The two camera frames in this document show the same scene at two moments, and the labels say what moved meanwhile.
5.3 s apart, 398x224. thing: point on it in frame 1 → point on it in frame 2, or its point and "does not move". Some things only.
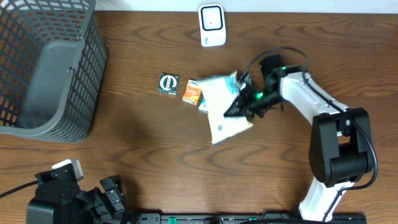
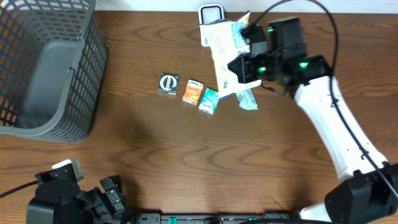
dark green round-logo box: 168,84 does not move
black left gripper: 104,199 does not move
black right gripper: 242,109 → 239,67
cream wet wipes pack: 219,93 → 226,42
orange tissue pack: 193,94 does not move
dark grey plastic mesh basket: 53,68 does not move
